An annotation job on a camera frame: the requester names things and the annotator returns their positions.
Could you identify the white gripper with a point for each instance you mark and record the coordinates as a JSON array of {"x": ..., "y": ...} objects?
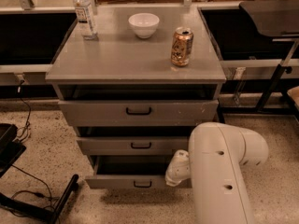
[{"x": 177, "y": 169}]

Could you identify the grey bottom drawer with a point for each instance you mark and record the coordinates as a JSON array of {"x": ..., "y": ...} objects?
[{"x": 129, "y": 172}]

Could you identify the grey drawer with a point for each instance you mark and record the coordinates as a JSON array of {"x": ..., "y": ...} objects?
[
  {"x": 129, "y": 172},
  {"x": 137, "y": 113},
  {"x": 155, "y": 145}
]

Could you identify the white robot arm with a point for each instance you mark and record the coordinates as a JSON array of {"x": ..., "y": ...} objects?
[{"x": 213, "y": 161}]

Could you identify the grey drawer cabinet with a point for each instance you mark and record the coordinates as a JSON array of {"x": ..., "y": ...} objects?
[{"x": 119, "y": 66}]

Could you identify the grey middle drawer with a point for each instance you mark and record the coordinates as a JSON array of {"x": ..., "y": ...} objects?
[{"x": 155, "y": 145}]

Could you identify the grey top drawer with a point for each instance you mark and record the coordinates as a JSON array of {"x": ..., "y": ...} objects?
[{"x": 137, "y": 113}]

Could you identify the gold soda can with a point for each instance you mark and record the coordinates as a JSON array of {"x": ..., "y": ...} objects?
[{"x": 181, "y": 46}]

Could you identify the white ceramic bowl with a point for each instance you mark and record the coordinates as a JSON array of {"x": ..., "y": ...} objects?
[{"x": 144, "y": 25}]

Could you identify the black table right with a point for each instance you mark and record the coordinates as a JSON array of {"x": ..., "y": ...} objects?
[{"x": 277, "y": 19}]

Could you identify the clear plastic water bottle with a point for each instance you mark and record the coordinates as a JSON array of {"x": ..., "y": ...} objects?
[{"x": 86, "y": 21}]

